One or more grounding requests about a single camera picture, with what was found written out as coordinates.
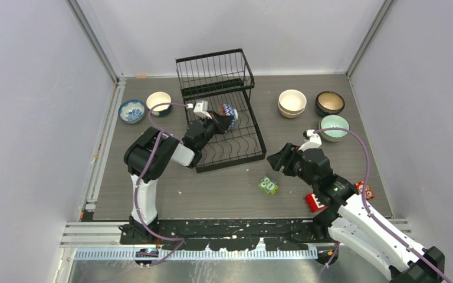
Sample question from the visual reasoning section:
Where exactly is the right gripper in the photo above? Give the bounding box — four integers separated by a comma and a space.
267, 142, 318, 189

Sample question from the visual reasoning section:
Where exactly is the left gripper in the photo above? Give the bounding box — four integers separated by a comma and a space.
198, 111, 234, 152

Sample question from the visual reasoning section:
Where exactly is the red patterned bowl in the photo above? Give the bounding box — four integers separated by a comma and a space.
219, 103, 238, 130

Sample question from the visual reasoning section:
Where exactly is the black wire dish rack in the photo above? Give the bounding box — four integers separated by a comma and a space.
176, 48, 266, 173

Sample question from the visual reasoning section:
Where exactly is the cream bowl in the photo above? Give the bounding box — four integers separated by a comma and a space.
278, 89, 307, 114
279, 108, 304, 119

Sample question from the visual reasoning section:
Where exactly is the mint green bowl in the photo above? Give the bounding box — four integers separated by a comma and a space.
319, 115, 350, 142

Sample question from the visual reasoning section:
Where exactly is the dark teal bowl white foot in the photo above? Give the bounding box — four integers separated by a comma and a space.
146, 91, 172, 116

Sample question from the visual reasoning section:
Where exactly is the brown rimmed bowl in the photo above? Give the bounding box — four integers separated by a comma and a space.
315, 91, 346, 115

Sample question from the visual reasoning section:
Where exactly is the blue white patterned bowl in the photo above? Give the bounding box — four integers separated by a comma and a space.
118, 100, 146, 124

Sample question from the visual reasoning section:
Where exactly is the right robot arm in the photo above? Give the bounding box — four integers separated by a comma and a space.
267, 143, 447, 282

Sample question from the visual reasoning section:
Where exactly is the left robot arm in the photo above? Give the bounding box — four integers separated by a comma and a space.
124, 109, 238, 244

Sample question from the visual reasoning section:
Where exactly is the green owl block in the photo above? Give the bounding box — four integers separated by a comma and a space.
258, 176, 279, 195

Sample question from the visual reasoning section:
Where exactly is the red grid block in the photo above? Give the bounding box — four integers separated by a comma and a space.
305, 193, 326, 213

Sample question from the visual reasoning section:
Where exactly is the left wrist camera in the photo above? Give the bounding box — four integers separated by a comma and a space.
186, 100, 212, 119

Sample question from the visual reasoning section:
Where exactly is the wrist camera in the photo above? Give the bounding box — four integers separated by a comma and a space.
186, 100, 212, 119
298, 130, 322, 152

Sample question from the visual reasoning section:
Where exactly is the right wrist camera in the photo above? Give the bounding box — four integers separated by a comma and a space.
298, 130, 322, 152

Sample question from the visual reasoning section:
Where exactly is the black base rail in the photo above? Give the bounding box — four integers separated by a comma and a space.
152, 218, 335, 251

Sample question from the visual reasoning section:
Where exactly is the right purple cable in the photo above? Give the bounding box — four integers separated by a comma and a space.
314, 127, 452, 283

